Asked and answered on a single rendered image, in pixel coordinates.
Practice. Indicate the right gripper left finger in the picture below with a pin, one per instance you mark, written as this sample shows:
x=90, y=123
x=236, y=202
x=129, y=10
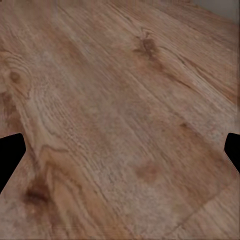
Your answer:
x=12, y=150

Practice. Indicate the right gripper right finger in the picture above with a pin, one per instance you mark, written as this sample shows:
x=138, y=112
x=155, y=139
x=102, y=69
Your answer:
x=232, y=148

